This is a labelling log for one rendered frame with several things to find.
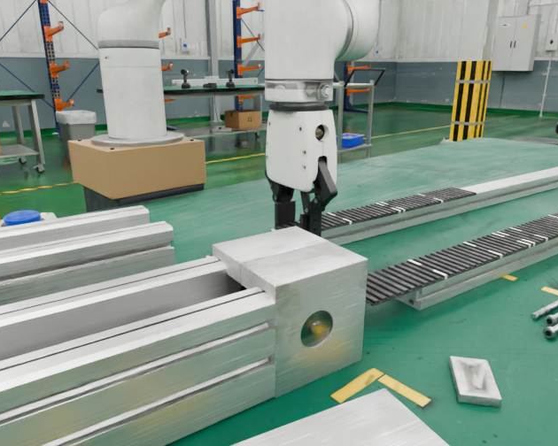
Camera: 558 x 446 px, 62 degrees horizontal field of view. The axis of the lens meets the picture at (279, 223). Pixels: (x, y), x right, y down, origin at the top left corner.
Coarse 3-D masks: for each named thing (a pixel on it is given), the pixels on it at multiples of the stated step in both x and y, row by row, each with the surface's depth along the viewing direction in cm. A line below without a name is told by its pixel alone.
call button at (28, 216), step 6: (30, 210) 58; (6, 216) 55; (12, 216) 55; (18, 216) 55; (24, 216) 55; (30, 216) 55; (36, 216) 56; (6, 222) 55; (12, 222) 54; (18, 222) 55; (24, 222) 55; (30, 222) 55
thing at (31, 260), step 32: (32, 224) 49; (64, 224) 49; (96, 224) 51; (128, 224) 53; (160, 224) 49; (0, 256) 41; (32, 256) 41; (64, 256) 43; (96, 256) 44; (128, 256) 47; (160, 256) 48; (0, 288) 40; (32, 288) 42; (64, 288) 44
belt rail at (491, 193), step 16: (528, 176) 95; (544, 176) 95; (480, 192) 83; (496, 192) 86; (512, 192) 90; (528, 192) 92; (432, 208) 76; (448, 208) 80; (464, 208) 81; (352, 224) 67; (368, 224) 69; (384, 224) 72; (400, 224) 73; (416, 224) 75; (336, 240) 66; (352, 240) 68
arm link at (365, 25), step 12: (348, 0) 57; (360, 0) 57; (372, 0) 57; (360, 12) 57; (372, 12) 58; (360, 24) 57; (372, 24) 58; (360, 36) 57; (372, 36) 59; (348, 48) 57; (360, 48) 59; (372, 48) 61; (336, 60) 60; (348, 60) 61
